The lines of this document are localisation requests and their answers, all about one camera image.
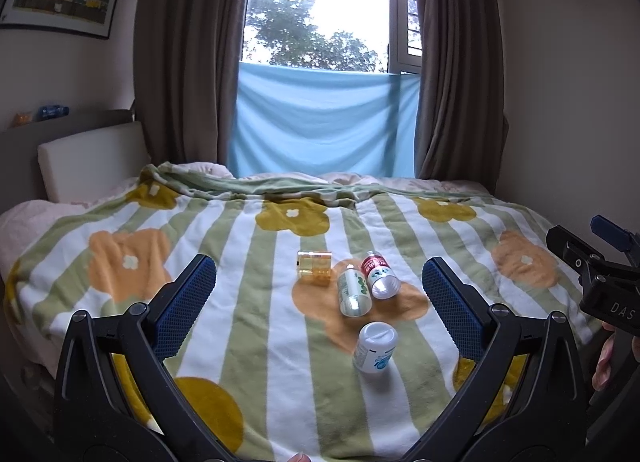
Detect light blue hanging cloth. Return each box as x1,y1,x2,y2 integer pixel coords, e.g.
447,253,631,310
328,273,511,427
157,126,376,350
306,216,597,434
228,63,420,177

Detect white plastic bottle blue label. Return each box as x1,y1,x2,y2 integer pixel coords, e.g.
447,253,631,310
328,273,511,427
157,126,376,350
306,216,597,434
352,321,398,374

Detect red label plastic bottle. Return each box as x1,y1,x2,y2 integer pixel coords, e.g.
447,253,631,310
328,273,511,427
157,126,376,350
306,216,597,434
360,251,401,300

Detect person's right hand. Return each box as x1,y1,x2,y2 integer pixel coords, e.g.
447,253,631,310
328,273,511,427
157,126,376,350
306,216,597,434
591,323,615,392

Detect orange object on shelf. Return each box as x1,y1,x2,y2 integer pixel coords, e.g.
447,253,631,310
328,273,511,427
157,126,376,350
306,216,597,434
12,112,32,127

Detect small amber glass cup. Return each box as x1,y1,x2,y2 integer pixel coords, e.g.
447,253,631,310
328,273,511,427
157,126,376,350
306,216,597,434
296,251,332,286

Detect white padded headboard cushion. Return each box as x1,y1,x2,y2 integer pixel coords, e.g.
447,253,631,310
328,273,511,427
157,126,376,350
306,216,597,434
37,122,150,203

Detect left brown curtain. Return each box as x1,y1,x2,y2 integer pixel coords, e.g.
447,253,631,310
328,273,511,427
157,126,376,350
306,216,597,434
134,0,247,163

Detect person's left hand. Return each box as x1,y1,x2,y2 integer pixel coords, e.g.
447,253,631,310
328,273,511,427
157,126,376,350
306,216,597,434
288,452,311,462

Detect blue object on shelf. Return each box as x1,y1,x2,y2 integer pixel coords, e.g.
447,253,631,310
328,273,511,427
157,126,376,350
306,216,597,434
37,105,70,121

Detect window with white frame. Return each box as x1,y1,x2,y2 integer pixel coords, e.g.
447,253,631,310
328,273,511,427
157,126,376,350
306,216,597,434
242,0,422,74

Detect brown curtain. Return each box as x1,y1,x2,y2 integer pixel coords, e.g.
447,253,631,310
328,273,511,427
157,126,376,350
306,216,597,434
414,0,509,190
134,0,247,163

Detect dark headboard shelf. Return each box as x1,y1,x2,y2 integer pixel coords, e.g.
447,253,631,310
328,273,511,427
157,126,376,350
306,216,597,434
1,109,149,212

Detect striped flower pattern blanket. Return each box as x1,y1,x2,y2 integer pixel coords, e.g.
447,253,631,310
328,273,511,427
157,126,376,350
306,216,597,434
3,163,599,461

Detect green label plastic bottle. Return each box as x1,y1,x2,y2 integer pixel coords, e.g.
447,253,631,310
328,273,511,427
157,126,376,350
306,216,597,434
337,264,372,318

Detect right brown curtain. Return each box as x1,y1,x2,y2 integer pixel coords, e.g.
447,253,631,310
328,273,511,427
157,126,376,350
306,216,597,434
414,0,509,190

